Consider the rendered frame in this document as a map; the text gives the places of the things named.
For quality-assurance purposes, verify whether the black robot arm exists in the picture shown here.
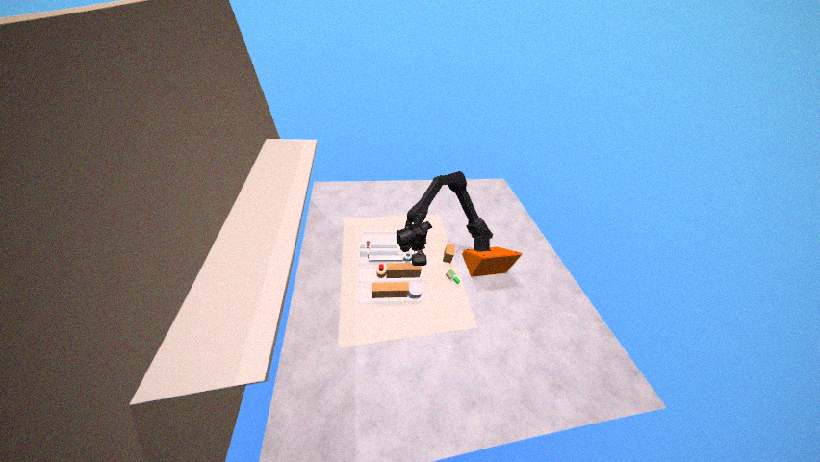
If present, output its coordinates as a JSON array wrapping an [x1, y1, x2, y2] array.
[[396, 171, 493, 252]]

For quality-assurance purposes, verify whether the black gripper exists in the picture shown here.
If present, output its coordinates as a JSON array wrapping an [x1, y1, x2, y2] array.
[[411, 239, 427, 266]]

